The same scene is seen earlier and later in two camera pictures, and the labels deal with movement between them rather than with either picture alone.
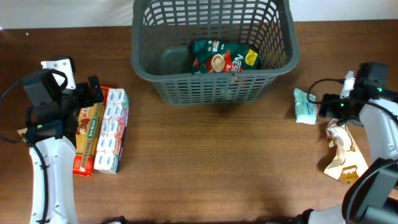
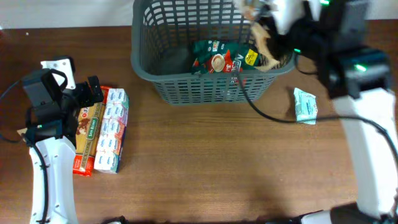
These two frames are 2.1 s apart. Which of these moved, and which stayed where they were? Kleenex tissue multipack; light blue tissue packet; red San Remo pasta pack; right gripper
Moved: right gripper
Stayed: Kleenex tissue multipack; red San Remo pasta pack; light blue tissue packet
